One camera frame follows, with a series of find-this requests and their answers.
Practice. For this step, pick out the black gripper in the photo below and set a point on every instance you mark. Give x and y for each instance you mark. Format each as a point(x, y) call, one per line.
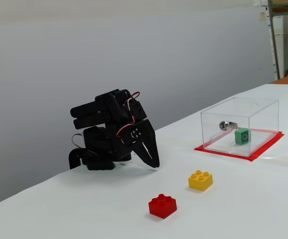
point(146, 133)

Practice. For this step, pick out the green lego brick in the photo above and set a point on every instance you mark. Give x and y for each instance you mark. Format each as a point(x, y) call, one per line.
point(242, 137)

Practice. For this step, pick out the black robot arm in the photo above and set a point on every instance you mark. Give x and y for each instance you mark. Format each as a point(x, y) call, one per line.
point(101, 139)

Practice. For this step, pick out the red lego brick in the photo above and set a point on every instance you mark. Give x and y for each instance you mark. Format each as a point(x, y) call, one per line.
point(162, 207)

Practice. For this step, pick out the yellow lego brick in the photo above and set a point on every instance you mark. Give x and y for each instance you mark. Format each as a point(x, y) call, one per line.
point(199, 183)

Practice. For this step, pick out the transparent plastic box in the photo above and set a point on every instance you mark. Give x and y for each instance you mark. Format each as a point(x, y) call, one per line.
point(238, 112)

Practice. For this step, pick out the black table clamp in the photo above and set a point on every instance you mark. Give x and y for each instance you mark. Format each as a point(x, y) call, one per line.
point(73, 159)

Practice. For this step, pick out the silver cam lock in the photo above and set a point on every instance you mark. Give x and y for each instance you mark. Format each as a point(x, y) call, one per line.
point(224, 125)

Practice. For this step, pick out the red tape square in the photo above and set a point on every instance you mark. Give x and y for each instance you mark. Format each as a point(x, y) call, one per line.
point(255, 155)

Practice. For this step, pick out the metal storage shelf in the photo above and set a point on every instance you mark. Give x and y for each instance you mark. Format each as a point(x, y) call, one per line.
point(273, 37)

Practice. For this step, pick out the white cabinet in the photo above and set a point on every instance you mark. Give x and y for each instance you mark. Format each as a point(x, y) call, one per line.
point(278, 37)

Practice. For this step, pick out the beige paper note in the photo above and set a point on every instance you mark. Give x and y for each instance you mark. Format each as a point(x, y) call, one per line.
point(262, 16)

